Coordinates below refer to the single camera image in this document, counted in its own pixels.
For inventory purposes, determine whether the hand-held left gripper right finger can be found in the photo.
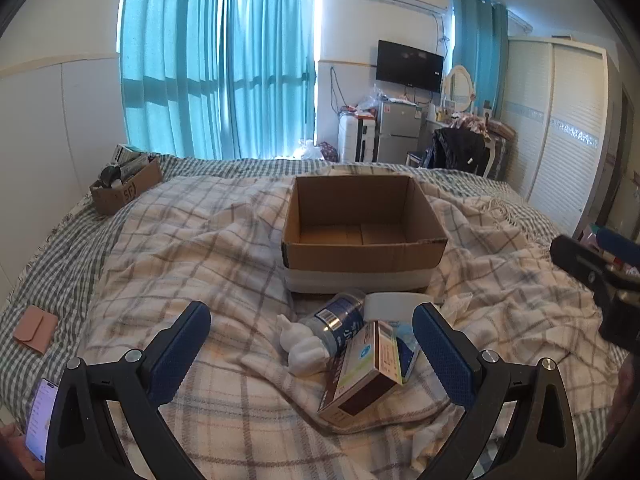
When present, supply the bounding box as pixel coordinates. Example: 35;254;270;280
412;302;597;480

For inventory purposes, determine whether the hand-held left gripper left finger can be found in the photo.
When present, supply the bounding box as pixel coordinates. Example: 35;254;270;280
47;301;213;480

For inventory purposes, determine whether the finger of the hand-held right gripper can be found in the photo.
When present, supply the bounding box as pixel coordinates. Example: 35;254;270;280
597;226;640;262
549;234;632;307

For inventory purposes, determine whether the brown green medicine box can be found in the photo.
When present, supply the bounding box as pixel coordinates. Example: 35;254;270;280
317;320;404;429

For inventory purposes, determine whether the blue plastic bottle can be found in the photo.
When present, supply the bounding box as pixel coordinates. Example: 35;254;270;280
299;290;369;357

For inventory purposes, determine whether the large cardboard box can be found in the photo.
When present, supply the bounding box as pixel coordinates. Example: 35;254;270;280
281;174;449;294

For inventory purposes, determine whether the person's right forearm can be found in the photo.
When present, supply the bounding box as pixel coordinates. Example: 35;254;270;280
606;352;640;461

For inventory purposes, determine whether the blue flat packet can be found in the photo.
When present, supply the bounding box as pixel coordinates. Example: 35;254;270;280
394;324;422;382

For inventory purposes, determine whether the beige plaid blanket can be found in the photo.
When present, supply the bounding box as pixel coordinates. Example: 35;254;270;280
77;166;632;480

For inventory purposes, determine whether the white sliding wardrobe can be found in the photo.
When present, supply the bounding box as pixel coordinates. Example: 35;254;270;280
499;35;620;235

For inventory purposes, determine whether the pink wallet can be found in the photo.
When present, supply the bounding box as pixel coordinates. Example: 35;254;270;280
13;304;59;356

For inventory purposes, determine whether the smartphone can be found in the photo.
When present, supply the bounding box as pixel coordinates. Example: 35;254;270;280
24;378;62;466

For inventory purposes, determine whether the green gingham bed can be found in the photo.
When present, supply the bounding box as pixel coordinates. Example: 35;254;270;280
0;154;632;480

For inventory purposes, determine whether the black clothes pile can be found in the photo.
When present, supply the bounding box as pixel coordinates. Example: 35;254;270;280
424;126;494;177

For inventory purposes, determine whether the small brown cardboard box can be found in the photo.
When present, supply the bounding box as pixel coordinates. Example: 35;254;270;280
89;155;164;217

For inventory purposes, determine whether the white green carton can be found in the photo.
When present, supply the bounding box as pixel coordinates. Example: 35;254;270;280
112;143;152;173

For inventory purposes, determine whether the oval white mirror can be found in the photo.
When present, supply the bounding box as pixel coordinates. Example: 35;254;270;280
443;64;475;114

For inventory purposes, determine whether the silver small fridge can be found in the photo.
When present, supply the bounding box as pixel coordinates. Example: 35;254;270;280
377;99;426;164

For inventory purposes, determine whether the narrow blue curtain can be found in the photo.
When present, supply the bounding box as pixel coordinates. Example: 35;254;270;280
446;0;509;122

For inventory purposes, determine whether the white suitcase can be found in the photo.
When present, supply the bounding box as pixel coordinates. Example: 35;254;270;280
338;114;379;164

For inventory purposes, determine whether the white plastic bag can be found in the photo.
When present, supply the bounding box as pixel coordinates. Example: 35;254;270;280
292;138;334;162

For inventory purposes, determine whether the clear plastic bag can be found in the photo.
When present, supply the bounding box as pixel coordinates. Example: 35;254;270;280
357;84;389;112

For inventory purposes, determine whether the wide blue curtain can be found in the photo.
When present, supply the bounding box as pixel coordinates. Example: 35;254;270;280
119;0;322;162

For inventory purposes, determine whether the black wall television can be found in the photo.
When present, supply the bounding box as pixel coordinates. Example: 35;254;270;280
375;39;445;94

